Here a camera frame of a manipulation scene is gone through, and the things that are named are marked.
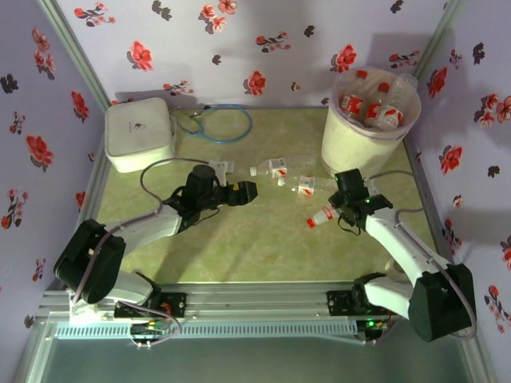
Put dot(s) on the clear bottle red cap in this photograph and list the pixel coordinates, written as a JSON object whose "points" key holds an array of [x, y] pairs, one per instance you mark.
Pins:
{"points": [[324, 215]]}

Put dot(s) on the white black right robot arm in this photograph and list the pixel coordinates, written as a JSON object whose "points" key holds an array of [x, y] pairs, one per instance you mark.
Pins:
{"points": [[399, 243]]}

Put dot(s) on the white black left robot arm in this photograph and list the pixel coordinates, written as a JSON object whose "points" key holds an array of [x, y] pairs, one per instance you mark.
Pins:
{"points": [[147, 227]]}

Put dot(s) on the white ribbed plastic bin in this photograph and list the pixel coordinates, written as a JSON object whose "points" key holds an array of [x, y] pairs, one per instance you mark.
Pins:
{"points": [[351, 147]]}

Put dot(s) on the clear bottle white cap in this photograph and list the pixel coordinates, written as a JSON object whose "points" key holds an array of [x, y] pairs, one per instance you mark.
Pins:
{"points": [[306, 185], [278, 167]]}

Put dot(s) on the white square lidded box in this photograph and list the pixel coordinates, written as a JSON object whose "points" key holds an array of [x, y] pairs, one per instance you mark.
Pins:
{"points": [[137, 127]]}

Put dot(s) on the black controller green light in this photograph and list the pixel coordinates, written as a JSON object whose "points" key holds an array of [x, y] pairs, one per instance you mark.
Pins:
{"points": [[371, 325]]}

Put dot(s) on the clear plastic bottle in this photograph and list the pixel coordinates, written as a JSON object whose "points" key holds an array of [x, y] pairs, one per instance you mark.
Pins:
{"points": [[403, 85]]}

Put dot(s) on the green circuit board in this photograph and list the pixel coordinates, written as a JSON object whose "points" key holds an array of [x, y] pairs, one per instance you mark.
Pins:
{"points": [[149, 329]]}

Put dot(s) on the aluminium side rail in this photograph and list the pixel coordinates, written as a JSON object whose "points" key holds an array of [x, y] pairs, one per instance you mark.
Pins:
{"points": [[89, 191], [423, 191]]}

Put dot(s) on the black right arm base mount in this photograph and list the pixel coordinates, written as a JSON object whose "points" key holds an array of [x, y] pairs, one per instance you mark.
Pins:
{"points": [[339, 303]]}

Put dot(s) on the aluminium frame rail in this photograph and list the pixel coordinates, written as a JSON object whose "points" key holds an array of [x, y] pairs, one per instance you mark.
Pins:
{"points": [[255, 303]]}

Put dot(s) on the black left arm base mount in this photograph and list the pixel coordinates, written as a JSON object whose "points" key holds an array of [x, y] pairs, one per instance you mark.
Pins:
{"points": [[175, 305]]}

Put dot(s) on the aluminium corner post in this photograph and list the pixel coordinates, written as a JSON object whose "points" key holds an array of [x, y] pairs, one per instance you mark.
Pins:
{"points": [[433, 44], [76, 56]]}

